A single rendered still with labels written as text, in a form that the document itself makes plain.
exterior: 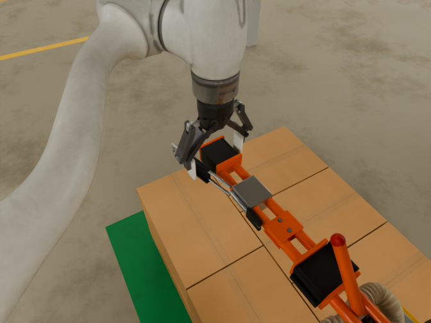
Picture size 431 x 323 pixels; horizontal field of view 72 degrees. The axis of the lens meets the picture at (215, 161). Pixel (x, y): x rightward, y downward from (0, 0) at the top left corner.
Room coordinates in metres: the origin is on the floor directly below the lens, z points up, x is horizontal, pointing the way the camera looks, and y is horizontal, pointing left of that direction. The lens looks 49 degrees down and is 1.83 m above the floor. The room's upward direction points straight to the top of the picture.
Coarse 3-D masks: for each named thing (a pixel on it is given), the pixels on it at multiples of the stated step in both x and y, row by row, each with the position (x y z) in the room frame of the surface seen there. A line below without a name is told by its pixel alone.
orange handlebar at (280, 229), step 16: (224, 176) 0.44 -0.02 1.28; (240, 176) 0.44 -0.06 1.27; (256, 208) 0.35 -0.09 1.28; (272, 208) 0.35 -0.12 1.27; (272, 224) 0.31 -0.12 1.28; (288, 224) 0.31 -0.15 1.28; (272, 240) 0.28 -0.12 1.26; (288, 240) 0.27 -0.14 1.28; (304, 240) 0.27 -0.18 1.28; (336, 304) 0.15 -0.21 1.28; (368, 304) 0.15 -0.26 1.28; (352, 320) 0.13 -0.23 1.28; (384, 320) 0.13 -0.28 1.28
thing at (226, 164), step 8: (208, 144) 0.53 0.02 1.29; (216, 144) 0.53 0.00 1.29; (224, 144) 0.53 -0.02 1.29; (200, 152) 0.52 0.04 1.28; (208, 152) 0.50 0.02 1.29; (216, 152) 0.50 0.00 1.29; (224, 152) 0.50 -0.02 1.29; (232, 152) 0.50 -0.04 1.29; (208, 160) 0.48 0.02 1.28; (216, 160) 0.47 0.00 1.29; (224, 160) 0.47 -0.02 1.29; (232, 160) 0.48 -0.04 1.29; (240, 160) 0.49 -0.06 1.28; (216, 168) 0.46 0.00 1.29; (224, 168) 0.46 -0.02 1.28
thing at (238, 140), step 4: (236, 132) 0.53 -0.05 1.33; (236, 136) 0.53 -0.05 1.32; (240, 136) 0.52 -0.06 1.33; (236, 140) 0.53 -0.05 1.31; (240, 140) 0.51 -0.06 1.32; (236, 144) 0.53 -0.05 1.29; (240, 144) 0.51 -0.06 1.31; (236, 148) 0.53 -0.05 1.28; (240, 148) 0.51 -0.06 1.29; (240, 152) 0.51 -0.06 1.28
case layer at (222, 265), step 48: (288, 144) 1.26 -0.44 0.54; (144, 192) 0.91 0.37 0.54; (192, 192) 0.91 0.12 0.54; (288, 192) 0.91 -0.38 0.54; (336, 192) 0.91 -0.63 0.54; (192, 240) 0.64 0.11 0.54; (240, 240) 0.64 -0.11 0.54; (384, 240) 0.64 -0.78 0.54; (192, 288) 0.42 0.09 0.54; (240, 288) 0.42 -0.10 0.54; (288, 288) 0.42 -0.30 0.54
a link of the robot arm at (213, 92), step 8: (192, 72) 0.47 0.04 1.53; (192, 80) 0.47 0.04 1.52; (200, 80) 0.45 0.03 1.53; (208, 80) 0.45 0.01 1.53; (224, 80) 0.45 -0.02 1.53; (232, 80) 0.45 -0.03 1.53; (192, 88) 0.48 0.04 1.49; (200, 88) 0.45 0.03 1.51; (208, 88) 0.45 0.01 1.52; (216, 88) 0.44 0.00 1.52; (224, 88) 0.45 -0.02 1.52; (232, 88) 0.46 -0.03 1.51; (200, 96) 0.45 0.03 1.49; (208, 96) 0.45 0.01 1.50; (216, 96) 0.44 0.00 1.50; (224, 96) 0.45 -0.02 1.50; (232, 96) 0.46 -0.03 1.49
